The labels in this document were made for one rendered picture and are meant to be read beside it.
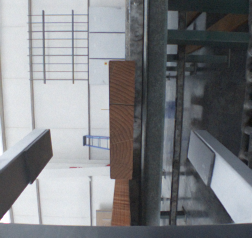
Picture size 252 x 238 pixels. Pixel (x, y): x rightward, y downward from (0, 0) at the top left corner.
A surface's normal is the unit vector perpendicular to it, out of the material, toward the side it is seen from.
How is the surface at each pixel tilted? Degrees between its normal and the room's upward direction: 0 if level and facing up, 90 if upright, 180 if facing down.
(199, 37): 90
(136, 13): 90
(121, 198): 90
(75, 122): 93
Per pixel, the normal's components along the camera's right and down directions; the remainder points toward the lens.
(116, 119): 0.01, 0.27
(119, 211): 0.01, -0.99
